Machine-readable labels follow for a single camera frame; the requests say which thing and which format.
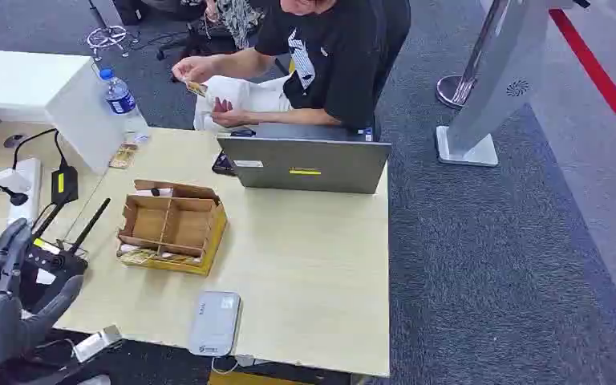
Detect black router with antennas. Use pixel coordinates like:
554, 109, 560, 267
19, 197, 112, 310

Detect white power strip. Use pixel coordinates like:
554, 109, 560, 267
6, 157, 43, 228

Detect black power adapter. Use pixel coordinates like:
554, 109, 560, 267
51, 164, 80, 206

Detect cards in box slot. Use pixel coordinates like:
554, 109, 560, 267
118, 243, 203, 267

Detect wooden card box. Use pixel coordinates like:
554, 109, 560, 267
115, 179, 229, 277

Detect stack of cards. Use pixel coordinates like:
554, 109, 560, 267
108, 143, 140, 171

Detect flat white router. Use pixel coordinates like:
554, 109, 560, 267
188, 290, 242, 358

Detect white desk riser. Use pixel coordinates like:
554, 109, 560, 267
0, 48, 126, 176

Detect clear water bottle blue cap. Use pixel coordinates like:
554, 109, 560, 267
98, 67, 150, 144

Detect yellow box under desk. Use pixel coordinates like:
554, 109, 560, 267
207, 370, 312, 385

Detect person's left hand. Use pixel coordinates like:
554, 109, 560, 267
210, 97, 253, 129

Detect person's hand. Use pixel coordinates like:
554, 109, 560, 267
172, 55, 219, 86
210, 97, 253, 129

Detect person's right hand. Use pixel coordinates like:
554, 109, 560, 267
172, 55, 219, 86

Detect black chair base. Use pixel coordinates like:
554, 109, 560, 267
156, 20, 237, 60

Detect grey laptop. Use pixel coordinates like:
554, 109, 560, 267
216, 122, 393, 196

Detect person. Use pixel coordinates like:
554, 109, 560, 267
172, 0, 389, 140

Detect grey sign stand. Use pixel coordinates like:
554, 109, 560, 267
435, 0, 575, 168

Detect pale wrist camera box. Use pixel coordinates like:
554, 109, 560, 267
71, 324, 124, 364

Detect white wire frame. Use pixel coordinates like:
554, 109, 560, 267
85, 25, 130, 59

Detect chrome stanchion post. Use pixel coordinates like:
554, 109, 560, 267
435, 0, 510, 111

